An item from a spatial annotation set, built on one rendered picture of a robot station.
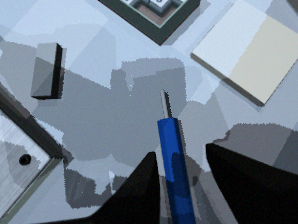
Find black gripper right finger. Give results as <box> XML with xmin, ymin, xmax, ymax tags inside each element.
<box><xmin>206</xmin><ymin>143</ymin><xmax>298</xmax><ymax>224</ymax></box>

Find dark grey keyboard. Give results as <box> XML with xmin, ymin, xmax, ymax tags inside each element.
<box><xmin>98</xmin><ymin>0</ymin><xmax>201</xmax><ymax>46</ymax></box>

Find blue stylus with grey tip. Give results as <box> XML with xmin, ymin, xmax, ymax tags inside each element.
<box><xmin>157</xmin><ymin>89</ymin><xmax>196</xmax><ymax>224</ymax></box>

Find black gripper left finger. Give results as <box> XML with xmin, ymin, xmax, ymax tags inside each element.
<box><xmin>39</xmin><ymin>151</ymin><xmax>160</xmax><ymax>224</ymax></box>

